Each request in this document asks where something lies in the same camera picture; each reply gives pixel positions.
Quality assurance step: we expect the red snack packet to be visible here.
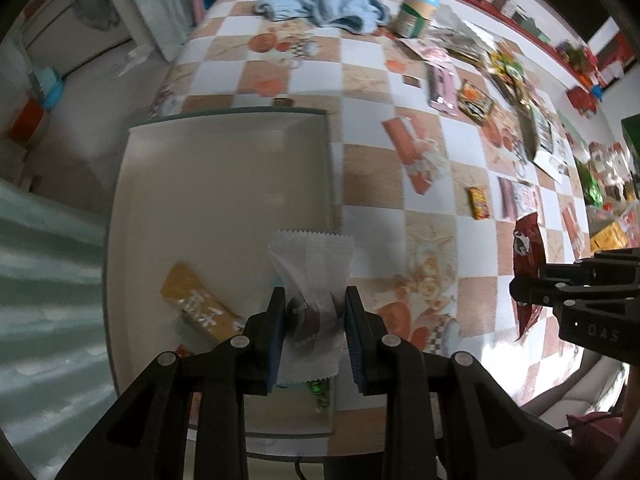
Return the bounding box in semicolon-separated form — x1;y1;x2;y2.
510;212;547;339

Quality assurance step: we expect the clear white snack packet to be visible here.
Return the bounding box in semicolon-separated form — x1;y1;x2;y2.
268;231;355;385

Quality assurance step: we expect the yellow snack box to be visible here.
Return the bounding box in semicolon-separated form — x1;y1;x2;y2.
590;221;628;252

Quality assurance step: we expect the golden snack bar packet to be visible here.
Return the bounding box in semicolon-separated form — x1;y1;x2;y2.
160;262;244;342

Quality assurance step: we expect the green foil snack bag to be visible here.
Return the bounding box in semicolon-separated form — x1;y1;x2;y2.
575;158;604;208

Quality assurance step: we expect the pink white cookie packet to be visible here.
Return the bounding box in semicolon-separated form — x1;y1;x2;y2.
498;177;541;221

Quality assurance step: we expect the small yellow candy packet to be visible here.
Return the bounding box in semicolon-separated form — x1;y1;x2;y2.
466;186;490;220

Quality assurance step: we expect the white printed booklet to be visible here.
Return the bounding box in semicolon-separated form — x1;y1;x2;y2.
529;104;568;183

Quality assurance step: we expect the checkered patterned tablecloth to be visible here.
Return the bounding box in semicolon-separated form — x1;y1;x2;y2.
158;0;588;404

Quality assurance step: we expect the white storage tray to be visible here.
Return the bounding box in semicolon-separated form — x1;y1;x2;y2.
103;106;344;441

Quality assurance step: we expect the orange black snack bag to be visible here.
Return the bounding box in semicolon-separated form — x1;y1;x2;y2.
457;79;495;126

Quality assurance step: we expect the pink snack pouch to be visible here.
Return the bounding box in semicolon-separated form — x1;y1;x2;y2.
426;64;458;116

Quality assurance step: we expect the green lidded jar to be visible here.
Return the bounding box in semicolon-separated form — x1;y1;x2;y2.
394;0;439;39

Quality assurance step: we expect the light blue towel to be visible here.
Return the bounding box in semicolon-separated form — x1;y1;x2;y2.
254;0;390;35

